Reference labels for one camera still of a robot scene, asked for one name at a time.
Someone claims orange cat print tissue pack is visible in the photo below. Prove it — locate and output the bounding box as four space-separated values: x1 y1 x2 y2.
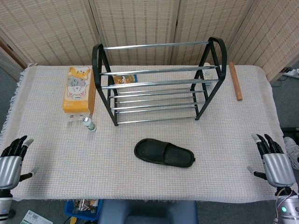
62 66 96 123

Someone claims beige woven folding screen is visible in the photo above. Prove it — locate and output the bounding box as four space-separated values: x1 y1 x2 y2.
0 0 299 82

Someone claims black slipper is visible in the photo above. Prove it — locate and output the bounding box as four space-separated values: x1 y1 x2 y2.
134 138 196 168

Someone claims white printed paper sheet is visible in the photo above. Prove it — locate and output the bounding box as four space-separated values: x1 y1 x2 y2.
20 209 53 224

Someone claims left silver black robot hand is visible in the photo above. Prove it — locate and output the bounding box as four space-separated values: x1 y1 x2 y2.
0 135 38 190

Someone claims wooden rolling pin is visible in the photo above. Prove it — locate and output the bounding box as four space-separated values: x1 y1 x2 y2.
228 62 243 101

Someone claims blue plastic crate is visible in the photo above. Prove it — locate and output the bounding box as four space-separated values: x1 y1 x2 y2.
64 199 103 222

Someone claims white woven tablecloth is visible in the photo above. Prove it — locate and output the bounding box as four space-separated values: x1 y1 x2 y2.
0 63 299 203

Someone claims white sneaker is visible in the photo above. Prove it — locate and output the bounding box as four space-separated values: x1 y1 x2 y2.
284 136 299 170

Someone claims small white drink bottle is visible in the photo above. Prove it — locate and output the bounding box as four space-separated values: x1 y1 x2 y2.
83 116 97 133

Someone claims small blue yellow box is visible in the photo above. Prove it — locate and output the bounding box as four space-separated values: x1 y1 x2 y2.
112 74 138 84

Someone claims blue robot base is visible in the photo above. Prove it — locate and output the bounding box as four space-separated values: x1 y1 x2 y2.
97 200 199 224

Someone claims black chrome shoe rack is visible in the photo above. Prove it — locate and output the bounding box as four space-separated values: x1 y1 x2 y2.
92 36 228 127

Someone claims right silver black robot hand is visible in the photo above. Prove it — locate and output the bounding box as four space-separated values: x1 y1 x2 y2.
247 133 296 187

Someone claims white power strip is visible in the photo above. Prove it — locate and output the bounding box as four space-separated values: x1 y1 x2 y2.
281 67 299 79

